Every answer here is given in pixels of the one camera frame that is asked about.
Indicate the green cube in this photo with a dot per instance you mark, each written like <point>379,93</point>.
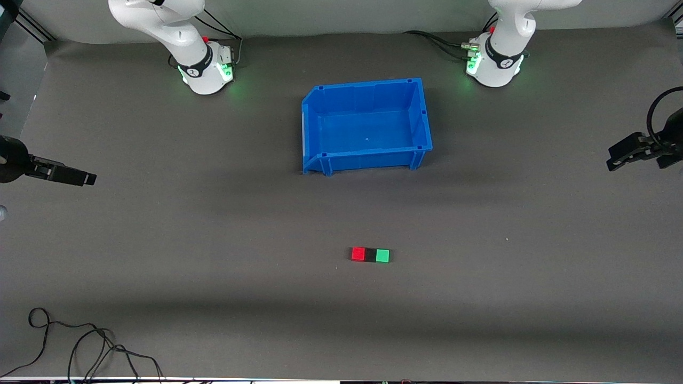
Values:
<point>382,256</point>

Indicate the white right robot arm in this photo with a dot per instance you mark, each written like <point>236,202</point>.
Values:
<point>187,37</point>

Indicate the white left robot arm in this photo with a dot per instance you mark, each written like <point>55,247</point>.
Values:
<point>504,37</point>

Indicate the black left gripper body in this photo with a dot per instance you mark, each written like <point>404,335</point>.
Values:
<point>663,146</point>

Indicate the black cube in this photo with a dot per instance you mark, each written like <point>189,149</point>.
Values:
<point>371,255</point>

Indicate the red cube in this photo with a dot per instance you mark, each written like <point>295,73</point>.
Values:
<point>358,254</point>

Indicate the dark aluminium frame rail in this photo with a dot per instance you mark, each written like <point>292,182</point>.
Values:
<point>32,26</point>

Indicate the blue plastic storage bin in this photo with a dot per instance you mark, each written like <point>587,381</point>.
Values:
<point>368,130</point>

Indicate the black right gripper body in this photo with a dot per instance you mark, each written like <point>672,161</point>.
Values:
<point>12,159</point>

